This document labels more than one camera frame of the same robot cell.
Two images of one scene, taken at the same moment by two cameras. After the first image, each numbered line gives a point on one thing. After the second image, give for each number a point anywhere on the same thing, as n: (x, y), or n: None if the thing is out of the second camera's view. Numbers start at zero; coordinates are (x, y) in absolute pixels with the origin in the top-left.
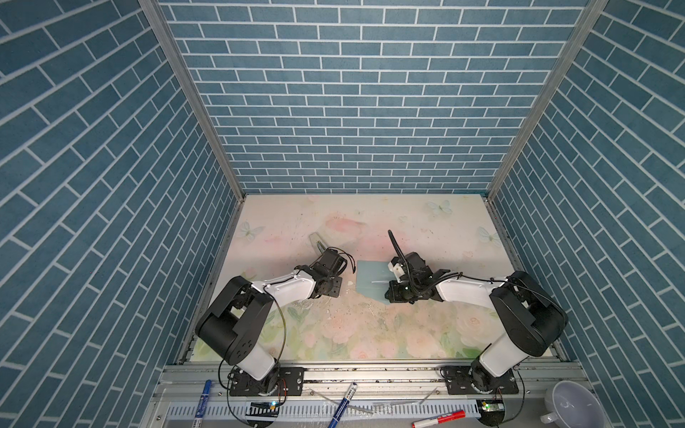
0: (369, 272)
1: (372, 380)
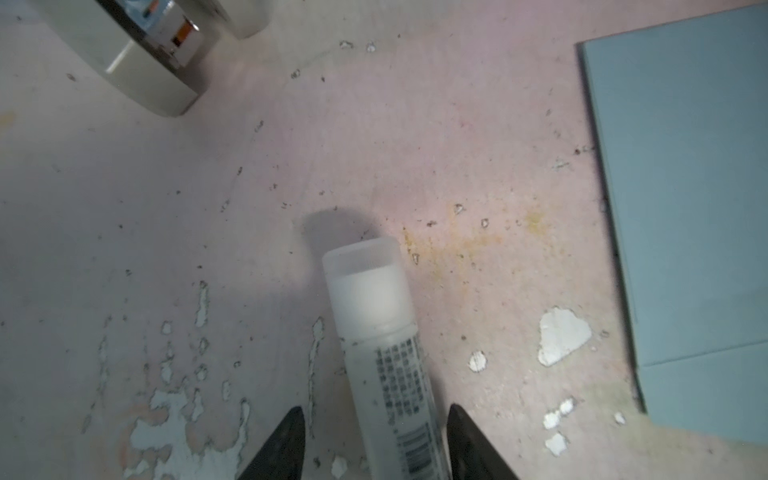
0: (681, 121)
1: None
